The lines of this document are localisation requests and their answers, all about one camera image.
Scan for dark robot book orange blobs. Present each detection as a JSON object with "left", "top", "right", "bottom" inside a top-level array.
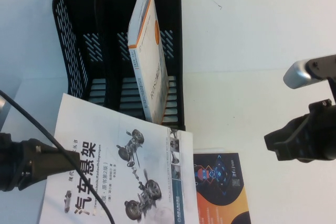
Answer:
[{"left": 193, "top": 152, "right": 252, "bottom": 224}]

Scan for black camera cable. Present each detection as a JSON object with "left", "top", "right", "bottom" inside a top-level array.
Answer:
[{"left": 0, "top": 89, "right": 116, "bottom": 224}]

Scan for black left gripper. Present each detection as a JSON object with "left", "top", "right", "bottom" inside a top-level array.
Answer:
[{"left": 12, "top": 138, "right": 81, "bottom": 191}]

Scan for white car suspension book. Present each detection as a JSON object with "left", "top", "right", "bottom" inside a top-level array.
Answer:
[{"left": 43, "top": 92, "right": 201, "bottom": 224}]

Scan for white orange paperback book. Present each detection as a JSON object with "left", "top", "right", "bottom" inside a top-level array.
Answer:
[{"left": 127, "top": 0, "right": 170, "bottom": 125}]

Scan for black perforated book stand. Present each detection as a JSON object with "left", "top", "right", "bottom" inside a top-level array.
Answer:
[{"left": 51, "top": 0, "right": 187, "bottom": 132}]

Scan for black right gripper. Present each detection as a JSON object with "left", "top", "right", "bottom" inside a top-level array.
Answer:
[{"left": 264, "top": 105, "right": 336, "bottom": 163}]

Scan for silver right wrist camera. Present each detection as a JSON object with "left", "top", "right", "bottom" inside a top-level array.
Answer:
[{"left": 283, "top": 60, "right": 314, "bottom": 89}]

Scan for black right camera bracket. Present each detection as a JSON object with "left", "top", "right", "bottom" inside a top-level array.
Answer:
[{"left": 307, "top": 55, "right": 336, "bottom": 114}]

